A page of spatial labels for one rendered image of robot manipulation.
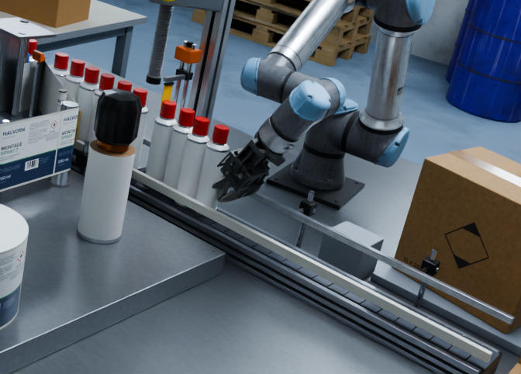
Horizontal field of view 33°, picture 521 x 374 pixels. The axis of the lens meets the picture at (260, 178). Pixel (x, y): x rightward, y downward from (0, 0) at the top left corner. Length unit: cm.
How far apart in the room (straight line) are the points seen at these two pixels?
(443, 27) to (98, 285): 706
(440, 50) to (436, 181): 661
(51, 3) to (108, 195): 199
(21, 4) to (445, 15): 540
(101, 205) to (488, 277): 80
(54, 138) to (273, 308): 58
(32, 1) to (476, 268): 232
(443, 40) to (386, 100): 628
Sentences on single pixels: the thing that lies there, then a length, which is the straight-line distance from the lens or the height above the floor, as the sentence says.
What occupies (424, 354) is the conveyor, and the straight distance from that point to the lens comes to 169.
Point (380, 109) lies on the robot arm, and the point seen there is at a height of 111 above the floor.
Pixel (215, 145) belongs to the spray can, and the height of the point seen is 105.
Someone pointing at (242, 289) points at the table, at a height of 83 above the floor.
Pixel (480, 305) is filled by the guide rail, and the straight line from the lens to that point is 170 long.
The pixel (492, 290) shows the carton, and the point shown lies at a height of 92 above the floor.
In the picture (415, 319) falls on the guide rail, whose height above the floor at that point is 91.
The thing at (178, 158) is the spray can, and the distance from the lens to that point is 194.
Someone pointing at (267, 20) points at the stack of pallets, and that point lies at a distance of 741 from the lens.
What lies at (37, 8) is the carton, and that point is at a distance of 364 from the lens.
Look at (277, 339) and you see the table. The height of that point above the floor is 83.
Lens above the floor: 169
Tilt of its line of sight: 22 degrees down
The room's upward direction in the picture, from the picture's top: 13 degrees clockwise
